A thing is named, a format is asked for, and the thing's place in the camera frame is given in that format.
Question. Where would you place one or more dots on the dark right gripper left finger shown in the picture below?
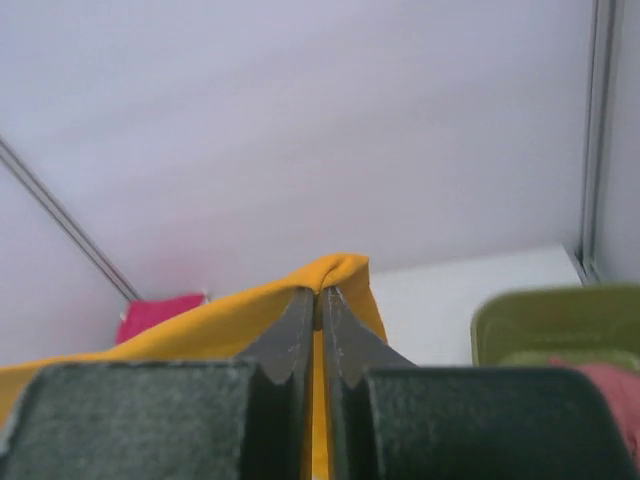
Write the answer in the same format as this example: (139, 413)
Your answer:
(247, 417)

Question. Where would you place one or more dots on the olive green plastic basket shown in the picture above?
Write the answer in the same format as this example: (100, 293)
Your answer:
(580, 325)

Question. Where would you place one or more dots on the left aluminium frame post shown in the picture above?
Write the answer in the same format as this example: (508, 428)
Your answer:
(65, 221)

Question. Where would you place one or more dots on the aluminium frame post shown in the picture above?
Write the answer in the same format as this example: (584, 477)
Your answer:
(602, 62)
(65, 221)

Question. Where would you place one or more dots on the orange t shirt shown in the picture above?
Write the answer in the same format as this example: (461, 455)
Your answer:
(223, 328)

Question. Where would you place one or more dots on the right aluminium frame post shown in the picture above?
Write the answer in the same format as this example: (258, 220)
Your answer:
(602, 62)

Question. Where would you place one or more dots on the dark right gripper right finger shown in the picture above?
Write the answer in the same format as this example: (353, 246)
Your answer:
(388, 418)

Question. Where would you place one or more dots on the salmon pink t shirt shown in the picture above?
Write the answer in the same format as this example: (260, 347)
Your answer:
(620, 389)

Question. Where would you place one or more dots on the folded magenta t shirt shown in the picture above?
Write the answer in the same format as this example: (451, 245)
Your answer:
(146, 314)

